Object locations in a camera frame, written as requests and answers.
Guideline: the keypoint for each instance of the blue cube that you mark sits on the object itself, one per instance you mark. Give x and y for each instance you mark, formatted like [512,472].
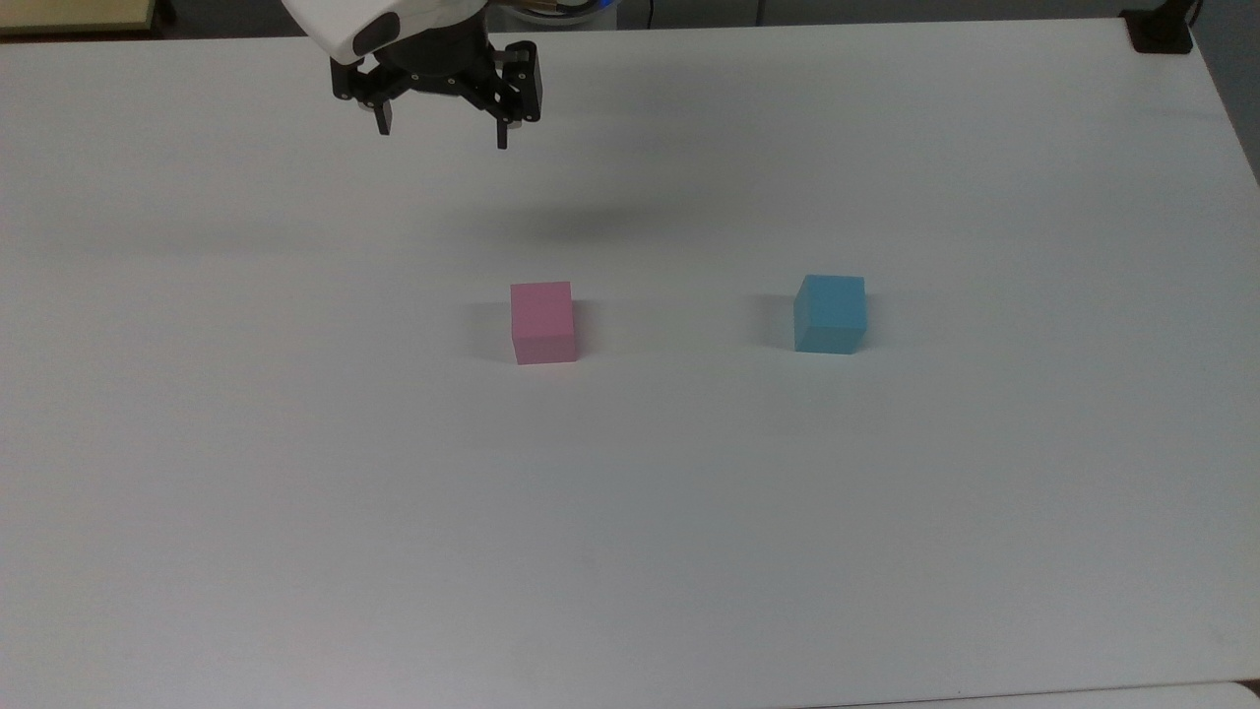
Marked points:
[829,315]

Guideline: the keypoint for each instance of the black clamp mount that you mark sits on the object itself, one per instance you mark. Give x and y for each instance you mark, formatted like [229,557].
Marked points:
[1160,28]

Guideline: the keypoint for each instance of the beige wooden table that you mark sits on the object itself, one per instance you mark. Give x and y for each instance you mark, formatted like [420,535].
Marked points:
[74,14]

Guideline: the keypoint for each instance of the pink cube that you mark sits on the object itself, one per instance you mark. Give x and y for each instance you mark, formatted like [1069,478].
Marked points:
[542,323]

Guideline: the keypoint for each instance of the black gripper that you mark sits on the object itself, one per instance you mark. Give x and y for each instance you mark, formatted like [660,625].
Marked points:
[438,61]

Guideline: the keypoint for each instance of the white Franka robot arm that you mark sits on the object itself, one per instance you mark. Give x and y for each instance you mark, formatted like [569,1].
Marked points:
[330,22]

